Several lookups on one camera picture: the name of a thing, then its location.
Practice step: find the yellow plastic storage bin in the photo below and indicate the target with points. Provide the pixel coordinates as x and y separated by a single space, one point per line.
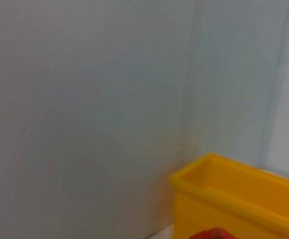
233 199

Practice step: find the orange fruit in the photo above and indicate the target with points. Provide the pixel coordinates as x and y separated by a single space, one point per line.
214 234

